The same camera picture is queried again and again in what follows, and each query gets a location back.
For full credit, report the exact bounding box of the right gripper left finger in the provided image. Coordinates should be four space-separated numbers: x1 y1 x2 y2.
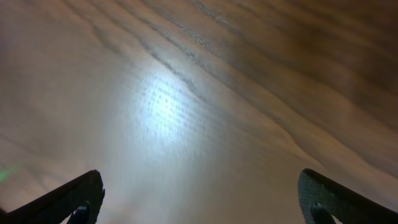
1 170 105 224

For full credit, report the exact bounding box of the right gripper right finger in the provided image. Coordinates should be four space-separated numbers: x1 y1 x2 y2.
297 169 397 224

